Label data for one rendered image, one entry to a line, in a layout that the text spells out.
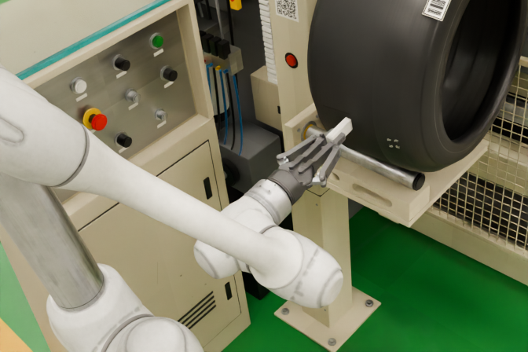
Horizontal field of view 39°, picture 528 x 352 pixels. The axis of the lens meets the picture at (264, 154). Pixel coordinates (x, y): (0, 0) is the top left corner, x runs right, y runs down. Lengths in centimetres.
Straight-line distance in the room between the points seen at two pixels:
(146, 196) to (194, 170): 92
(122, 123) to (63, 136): 89
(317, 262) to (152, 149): 81
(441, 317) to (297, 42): 119
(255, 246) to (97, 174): 30
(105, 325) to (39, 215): 29
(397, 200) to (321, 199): 43
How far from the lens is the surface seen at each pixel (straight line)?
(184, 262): 220
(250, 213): 138
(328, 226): 227
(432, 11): 145
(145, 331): 136
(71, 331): 145
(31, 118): 98
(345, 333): 259
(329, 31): 153
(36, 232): 127
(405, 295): 271
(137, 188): 114
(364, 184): 183
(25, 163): 99
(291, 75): 196
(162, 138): 200
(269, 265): 124
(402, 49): 145
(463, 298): 272
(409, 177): 176
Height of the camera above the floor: 206
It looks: 38 degrees down
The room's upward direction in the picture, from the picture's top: 8 degrees counter-clockwise
